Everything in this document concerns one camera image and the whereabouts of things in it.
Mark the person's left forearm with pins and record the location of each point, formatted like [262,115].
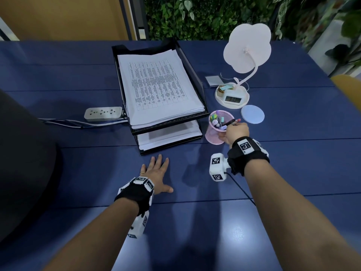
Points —
[93,239]

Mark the white board panel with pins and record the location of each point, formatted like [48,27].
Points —
[5,33]

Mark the black right wristband with markers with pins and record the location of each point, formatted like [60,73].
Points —
[239,163]

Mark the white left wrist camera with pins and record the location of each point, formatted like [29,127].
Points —
[138,227]

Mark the person's right hand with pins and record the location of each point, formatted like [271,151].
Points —
[237,134]

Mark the black left wristband with markers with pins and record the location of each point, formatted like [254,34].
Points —
[132,194]

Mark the white flower-shaped desk lamp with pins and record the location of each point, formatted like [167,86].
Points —
[248,47]

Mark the large black chair back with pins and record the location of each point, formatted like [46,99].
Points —
[25,166]

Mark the pale blue round pad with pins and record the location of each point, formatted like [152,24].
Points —
[252,114]

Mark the mint green eraser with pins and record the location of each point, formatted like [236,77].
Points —
[227,88]

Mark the pink mesh cup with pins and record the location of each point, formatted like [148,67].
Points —
[211,138]

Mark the black wristband with markers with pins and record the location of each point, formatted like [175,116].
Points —
[239,163]
[132,194]

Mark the small digital clock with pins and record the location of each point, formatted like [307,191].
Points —
[234,99]

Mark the bunch of coloured markers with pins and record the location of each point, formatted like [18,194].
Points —
[215,122]

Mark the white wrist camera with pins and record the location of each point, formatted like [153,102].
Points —
[138,227]
[217,169]

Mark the white column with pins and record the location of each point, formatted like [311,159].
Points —
[318,53]

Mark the small grey square card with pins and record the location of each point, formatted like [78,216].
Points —
[214,81]

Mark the printed paper sheet bundle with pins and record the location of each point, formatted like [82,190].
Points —
[169,135]
[158,84]
[180,117]

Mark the person's right forearm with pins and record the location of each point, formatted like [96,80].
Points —
[304,222]

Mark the white power strip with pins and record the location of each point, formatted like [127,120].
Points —
[103,114]

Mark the black mesh tiered tray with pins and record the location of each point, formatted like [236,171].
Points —
[141,48]

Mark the dark green potted plant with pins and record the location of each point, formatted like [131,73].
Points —
[338,50]

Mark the dark metal door frame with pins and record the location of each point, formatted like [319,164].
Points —
[141,16]

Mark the person's left hand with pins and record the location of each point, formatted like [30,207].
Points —
[156,177]

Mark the green plant wall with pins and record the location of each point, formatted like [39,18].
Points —
[211,16]

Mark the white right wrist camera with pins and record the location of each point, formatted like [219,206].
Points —
[217,169]

